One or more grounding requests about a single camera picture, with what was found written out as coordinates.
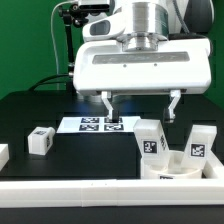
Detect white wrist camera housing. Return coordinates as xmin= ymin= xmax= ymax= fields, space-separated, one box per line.
xmin=82 ymin=13 xmax=125 ymax=42

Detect white right barrier rail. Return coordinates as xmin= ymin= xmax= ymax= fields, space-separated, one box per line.
xmin=203 ymin=152 xmax=224 ymax=179

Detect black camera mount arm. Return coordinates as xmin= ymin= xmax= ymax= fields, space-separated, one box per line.
xmin=58 ymin=3 xmax=90 ymax=96

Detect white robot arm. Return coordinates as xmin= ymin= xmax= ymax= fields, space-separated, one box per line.
xmin=73 ymin=0 xmax=211 ymax=122

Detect white marker sheet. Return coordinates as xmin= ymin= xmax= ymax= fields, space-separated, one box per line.
xmin=57 ymin=116 xmax=140 ymax=133

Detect white front barrier rail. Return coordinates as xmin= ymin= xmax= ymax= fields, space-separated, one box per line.
xmin=0 ymin=179 xmax=224 ymax=208

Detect white left barrier rail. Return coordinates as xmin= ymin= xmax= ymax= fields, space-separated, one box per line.
xmin=0 ymin=144 xmax=9 ymax=171

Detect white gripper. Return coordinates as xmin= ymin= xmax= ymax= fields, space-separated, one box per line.
xmin=73 ymin=38 xmax=211 ymax=123

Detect black cables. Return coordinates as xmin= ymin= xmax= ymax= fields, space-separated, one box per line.
xmin=27 ymin=73 xmax=82 ymax=92

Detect white barrier rail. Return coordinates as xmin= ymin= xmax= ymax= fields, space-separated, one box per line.
xmin=203 ymin=152 xmax=224 ymax=179
xmin=0 ymin=144 xmax=9 ymax=171
xmin=0 ymin=179 xmax=224 ymax=208

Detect white cable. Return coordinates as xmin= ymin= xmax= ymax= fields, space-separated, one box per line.
xmin=50 ymin=0 xmax=79 ymax=90

